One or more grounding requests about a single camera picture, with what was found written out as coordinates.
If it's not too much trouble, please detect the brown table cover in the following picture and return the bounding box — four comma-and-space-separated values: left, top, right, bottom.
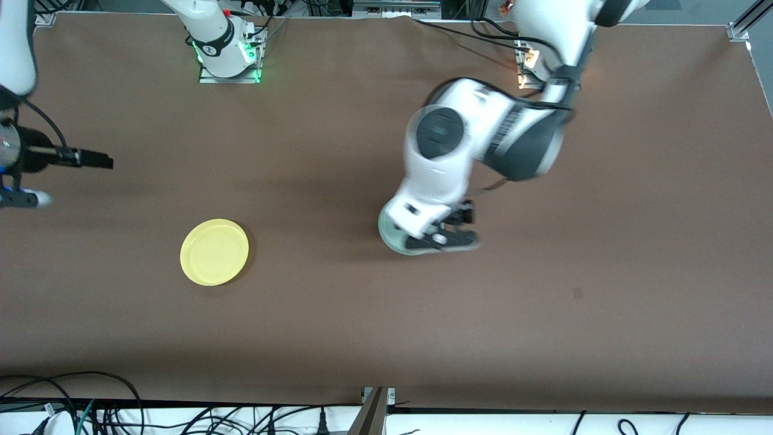
0, 12, 773, 414

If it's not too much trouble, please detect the white ledge board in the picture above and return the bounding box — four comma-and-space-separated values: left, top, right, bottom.
0, 404, 773, 435

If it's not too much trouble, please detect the grey power strip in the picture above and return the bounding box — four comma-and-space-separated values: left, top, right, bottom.
352, 0, 443, 19

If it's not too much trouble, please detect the small metal bracket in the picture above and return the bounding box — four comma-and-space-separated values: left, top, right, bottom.
361, 387, 396, 407

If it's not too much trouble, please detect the black looped cable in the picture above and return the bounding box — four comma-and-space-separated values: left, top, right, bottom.
0, 371, 144, 435

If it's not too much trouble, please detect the pale green round plate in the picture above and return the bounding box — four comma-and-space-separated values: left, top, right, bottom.
378, 202, 444, 257

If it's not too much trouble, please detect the long black table cable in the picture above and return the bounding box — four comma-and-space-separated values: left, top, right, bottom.
412, 17, 532, 52

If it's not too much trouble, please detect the yellow round plate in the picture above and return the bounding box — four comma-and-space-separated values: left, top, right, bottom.
180, 219, 249, 286

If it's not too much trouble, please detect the aluminium profile strut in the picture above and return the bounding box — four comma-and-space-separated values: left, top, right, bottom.
347, 387, 390, 435

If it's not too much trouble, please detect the black base cable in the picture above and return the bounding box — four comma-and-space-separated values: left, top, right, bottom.
251, 0, 290, 40

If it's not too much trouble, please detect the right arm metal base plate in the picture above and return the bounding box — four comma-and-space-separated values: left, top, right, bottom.
199, 27, 266, 84

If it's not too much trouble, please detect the green cable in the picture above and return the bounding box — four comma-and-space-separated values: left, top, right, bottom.
75, 399, 97, 435

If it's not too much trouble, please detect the short black table cable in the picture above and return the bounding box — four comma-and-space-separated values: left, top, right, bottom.
471, 18, 547, 67

